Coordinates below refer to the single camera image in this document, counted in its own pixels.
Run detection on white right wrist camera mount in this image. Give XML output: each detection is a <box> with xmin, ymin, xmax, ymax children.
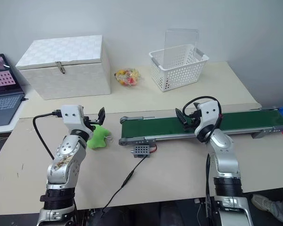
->
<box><xmin>197</xmin><ymin>100</ymin><xmax>224</xmax><ymax>135</ymax></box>

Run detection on clear plastic sheet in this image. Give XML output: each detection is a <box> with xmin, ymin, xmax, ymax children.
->
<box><xmin>164</xmin><ymin>28</ymin><xmax>200</xmax><ymax>69</ymax></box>

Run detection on black power cable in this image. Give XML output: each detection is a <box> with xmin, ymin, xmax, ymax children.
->
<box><xmin>100</xmin><ymin>156</ymin><xmax>147</xmax><ymax>213</ymax></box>

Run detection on blue jeans leg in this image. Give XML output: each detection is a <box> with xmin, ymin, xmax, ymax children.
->
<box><xmin>268</xmin><ymin>198</ymin><xmax>283</xmax><ymax>225</ymax></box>

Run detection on grey laptop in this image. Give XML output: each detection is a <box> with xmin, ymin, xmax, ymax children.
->
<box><xmin>0</xmin><ymin>53</ymin><xmax>26</xmax><ymax>128</ymax></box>

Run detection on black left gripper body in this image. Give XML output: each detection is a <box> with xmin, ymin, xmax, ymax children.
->
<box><xmin>83</xmin><ymin>115</ymin><xmax>102</xmax><ymax>133</ymax></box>

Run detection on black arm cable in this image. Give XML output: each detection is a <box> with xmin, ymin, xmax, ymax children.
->
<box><xmin>182</xmin><ymin>96</ymin><xmax>224</xmax><ymax>226</ymax></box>
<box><xmin>33</xmin><ymin>110</ymin><xmax>63</xmax><ymax>161</ymax></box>

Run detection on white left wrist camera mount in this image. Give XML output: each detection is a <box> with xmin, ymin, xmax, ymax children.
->
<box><xmin>61</xmin><ymin>105</ymin><xmax>86</xmax><ymax>130</ymax></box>

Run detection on grey sneaker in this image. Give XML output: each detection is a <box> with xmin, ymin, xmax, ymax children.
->
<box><xmin>250</xmin><ymin>194</ymin><xmax>272</xmax><ymax>210</ymax></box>

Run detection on metal box clasp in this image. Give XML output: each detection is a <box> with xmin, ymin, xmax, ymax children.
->
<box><xmin>55</xmin><ymin>61</ymin><xmax>67</xmax><ymax>74</ymax></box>

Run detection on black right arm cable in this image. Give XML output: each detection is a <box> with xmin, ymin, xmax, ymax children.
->
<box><xmin>182</xmin><ymin>96</ymin><xmax>224</xmax><ymax>226</ymax></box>

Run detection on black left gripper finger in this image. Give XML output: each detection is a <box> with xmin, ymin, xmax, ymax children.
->
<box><xmin>97</xmin><ymin>106</ymin><xmax>106</xmax><ymax>125</ymax></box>

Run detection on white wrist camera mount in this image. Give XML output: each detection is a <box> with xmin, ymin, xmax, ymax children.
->
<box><xmin>197</xmin><ymin>100</ymin><xmax>224</xmax><ymax>135</ymax></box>
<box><xmin>61</xmin><ymin>105</ymin><xmax>86</xmax><ymax>130</ymax></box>

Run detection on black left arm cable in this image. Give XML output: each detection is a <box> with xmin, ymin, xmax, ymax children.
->
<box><xmin>33</xmin><ymin>110</ymin><xmax>63</xmax><ymax>161</ymax></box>

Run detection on clear bag of colourful candy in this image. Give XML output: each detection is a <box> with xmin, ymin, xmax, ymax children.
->
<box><xmin>113</xmin><ymin>67</ymin><xmax>142</xmax><ymax>88</ymax></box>

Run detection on white woven storage box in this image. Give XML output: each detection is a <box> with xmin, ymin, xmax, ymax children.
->
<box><xmin>15</xmin><ymin>35</ymin><xmax>112</xmax><ymax>101</ymax></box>

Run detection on green conveyor belt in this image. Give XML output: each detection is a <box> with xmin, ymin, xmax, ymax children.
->
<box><xmin>118</xmin><ymin>108</ymin><xmax>283</xmax><ymax>146</ymax></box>

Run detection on green plush toy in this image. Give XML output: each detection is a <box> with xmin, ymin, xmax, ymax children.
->
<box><xmin>87</xmin><ymin>124</ymin><xmax>110</xmax><ymax>150</ymax></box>

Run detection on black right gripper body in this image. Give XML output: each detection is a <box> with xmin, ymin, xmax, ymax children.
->
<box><xmin>183</xmin><ymin>110</ymin><xmax>202</xmax><ymax>130</ymax></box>

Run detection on white perforated plastic basket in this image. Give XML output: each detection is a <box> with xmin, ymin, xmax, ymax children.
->
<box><xmin>149</xmin><ymin>44</ymin><xmax>209</xmax><ymax>93</ymax></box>

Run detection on grey perforated controller box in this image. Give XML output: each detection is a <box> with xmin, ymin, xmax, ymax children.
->
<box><xmin>129</xmin><ymin>144</ymin><xmax>154</xmax><ymax>159</ymax></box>

